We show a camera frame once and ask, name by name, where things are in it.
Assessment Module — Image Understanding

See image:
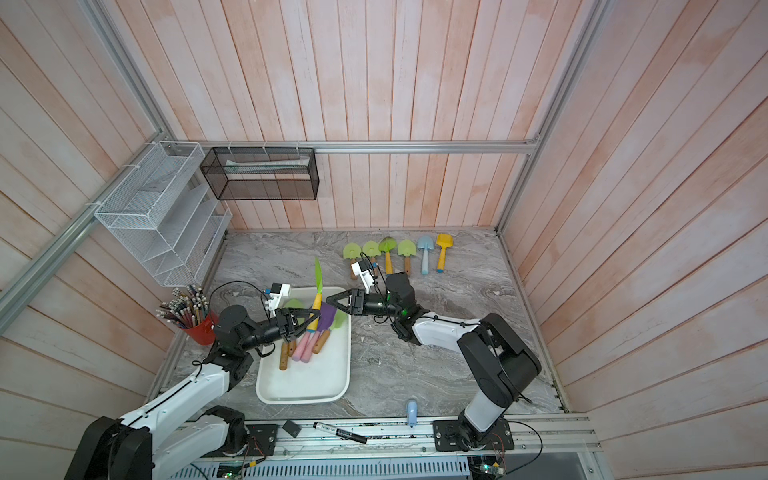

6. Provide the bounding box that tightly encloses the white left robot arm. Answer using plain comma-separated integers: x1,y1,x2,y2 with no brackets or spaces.
65,305,321,479

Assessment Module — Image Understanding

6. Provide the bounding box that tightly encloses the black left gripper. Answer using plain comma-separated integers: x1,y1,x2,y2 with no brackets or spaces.
240,307,321,351

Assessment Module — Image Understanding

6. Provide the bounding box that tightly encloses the black mesh basket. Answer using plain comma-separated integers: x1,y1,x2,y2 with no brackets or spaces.
201,146,320,201

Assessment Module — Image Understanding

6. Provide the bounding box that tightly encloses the white storage box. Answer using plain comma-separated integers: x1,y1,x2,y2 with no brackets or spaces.
255,315,351,405

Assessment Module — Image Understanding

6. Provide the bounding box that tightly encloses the bright green yellow-handled shovel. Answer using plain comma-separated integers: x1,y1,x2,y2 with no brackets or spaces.
379,236,397,275

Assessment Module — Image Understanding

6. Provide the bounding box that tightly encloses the yellow plastic shovel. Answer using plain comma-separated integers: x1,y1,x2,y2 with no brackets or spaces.
436,234,453,273

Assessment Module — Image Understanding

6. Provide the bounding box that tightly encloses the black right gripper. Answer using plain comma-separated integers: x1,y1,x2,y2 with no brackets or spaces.
330,293,404,322

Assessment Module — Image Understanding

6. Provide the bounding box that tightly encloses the white wire shelf rack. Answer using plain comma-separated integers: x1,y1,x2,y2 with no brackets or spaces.
95,142,232,287

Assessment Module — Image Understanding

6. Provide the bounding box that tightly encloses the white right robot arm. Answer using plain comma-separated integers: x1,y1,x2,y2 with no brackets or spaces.
326,273,542,452

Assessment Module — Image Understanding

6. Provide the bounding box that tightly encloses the red pencil cup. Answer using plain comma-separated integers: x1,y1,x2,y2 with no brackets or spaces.
155,284,218,346

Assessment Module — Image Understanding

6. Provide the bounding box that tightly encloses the light blue shovel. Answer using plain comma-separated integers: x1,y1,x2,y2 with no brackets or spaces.
417,235,435,275

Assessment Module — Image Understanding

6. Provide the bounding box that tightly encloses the black marker pen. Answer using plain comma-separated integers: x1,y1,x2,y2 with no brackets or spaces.
313,422,368,445

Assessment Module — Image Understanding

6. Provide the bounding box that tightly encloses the green shovel wooden handle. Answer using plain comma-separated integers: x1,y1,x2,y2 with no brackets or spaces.
342,242,361,280
362,240,381,266

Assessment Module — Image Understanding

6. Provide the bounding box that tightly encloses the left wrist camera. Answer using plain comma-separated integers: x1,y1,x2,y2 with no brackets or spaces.
263,283,291,318

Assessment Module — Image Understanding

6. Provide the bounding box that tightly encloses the light blue small bottle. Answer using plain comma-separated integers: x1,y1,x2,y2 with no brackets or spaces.
406,398,418,428

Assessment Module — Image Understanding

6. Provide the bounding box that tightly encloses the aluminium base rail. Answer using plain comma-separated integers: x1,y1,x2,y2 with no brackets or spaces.
185,412,604,480

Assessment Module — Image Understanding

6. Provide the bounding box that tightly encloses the small black block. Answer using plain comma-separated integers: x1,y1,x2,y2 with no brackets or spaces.
282,420,302,438

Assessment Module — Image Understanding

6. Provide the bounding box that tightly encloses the pink handled purple shovel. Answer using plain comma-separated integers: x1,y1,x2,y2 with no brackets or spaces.
300,302,336,363

